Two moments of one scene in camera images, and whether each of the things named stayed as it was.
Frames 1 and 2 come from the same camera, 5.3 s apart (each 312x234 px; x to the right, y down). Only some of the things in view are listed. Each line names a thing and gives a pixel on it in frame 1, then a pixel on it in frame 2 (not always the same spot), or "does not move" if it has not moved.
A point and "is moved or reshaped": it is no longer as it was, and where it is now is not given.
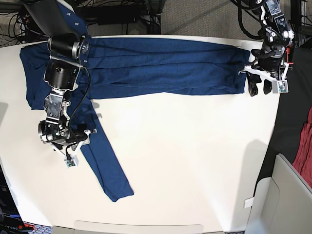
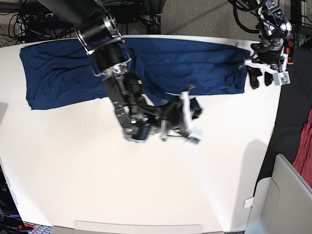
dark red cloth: [302, 161] does not move
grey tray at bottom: [95, 227] does not move
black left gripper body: [68, 138] -> [175, 114]
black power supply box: [113, 14] does not move
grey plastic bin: [282, 203] does not move
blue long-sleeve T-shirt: [126, 67] is moved or reshaped
